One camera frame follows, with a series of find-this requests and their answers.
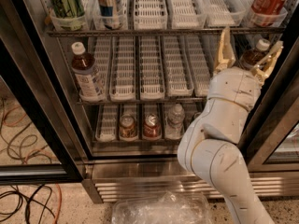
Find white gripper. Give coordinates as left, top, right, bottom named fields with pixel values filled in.
left=207, top=27, right=283, bottom=111

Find red coke can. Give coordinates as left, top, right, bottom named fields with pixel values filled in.
left=249, top=0, right=286, bottom=27

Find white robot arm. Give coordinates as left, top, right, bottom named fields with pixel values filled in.
left=178, top=27, right=283, bottom=224

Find fridge door right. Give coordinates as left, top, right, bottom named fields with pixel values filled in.
left=238, top=7, right=299, bottom=173

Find red can bottom shelf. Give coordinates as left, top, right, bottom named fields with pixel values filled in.
left=143, top=114, right=161, bottom=140

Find stainless steel fridge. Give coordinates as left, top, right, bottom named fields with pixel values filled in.
left=15, top=0, right=299, bottom=204

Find brown can bottom shelf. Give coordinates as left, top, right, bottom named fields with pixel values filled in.
left=119, top=114, right=137, bottom=139

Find blue tan can top shelf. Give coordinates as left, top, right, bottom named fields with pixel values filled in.
left=98, top=0, right=123, bottom=30

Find green can top shelf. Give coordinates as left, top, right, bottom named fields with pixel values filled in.
left=50, top=0, right=85, bottom=31

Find black fridge door left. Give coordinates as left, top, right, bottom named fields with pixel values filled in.
left=0, top=0, right=88, bottom=185

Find right tea bottle white cap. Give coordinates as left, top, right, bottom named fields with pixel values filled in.
left=238, top=38, right=271, bottom=72

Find tea bottle white cap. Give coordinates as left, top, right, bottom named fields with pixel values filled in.
left=71, top=42, right=105, bottom=102
left=238, top=38, right=271, bottom=72

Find left tea bottle white cap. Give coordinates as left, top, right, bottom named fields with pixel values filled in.
left=71, top=42, right=105, bottom=102

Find clear plastic bin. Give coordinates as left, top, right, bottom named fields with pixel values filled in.
left=111, top=191, right=213, bottom=224

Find orange cable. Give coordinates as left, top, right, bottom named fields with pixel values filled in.
left=0, top=105, right=63, bottom=224

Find black cable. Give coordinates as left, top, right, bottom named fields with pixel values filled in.
left=0, top=96, right=56, bottom=224

